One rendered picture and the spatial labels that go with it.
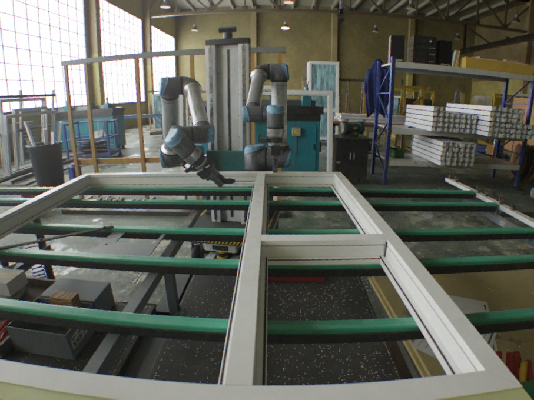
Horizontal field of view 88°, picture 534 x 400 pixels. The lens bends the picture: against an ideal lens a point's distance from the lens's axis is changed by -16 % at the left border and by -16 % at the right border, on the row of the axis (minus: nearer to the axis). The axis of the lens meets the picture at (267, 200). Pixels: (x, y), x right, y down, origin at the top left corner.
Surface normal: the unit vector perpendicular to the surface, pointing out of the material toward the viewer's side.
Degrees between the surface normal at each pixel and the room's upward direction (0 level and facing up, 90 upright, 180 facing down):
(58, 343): 90
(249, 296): 0
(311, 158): 90
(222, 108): 90
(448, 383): 0
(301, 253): 90
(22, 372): 0
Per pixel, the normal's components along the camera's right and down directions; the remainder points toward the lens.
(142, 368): 0.00, -0.95
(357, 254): -0.01, 0.31
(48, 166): 0.63, 0.30
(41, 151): 0.39, 0.35
